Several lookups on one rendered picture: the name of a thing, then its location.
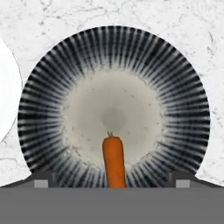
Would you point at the orange carrot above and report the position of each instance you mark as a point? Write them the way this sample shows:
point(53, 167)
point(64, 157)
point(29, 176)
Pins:
point(114, 163)

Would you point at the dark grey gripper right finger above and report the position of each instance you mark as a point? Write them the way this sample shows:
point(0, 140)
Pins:
point(182, 179)

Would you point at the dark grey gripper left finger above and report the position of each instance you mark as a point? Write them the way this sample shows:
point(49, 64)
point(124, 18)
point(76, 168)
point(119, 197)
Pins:
point(43, 179)

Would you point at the black and white striped plate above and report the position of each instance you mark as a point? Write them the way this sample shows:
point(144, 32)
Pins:
point(113, 87)

